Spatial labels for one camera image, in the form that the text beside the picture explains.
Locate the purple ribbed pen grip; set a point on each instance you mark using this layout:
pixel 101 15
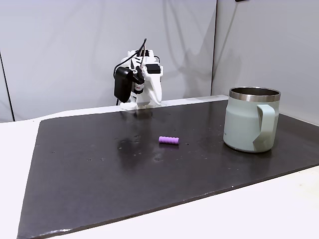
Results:
pixel 169 140

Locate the black table mat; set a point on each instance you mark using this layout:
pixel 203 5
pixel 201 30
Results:
pixel 139 179

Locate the pale green steel-rimmed mug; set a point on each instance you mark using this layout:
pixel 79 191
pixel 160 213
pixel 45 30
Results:
pixel 243 124

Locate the black camera box with lens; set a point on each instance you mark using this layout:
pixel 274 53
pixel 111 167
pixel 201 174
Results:
pixel 122 84

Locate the black object at wall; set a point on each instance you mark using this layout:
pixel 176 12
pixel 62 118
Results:
pixel 241 0

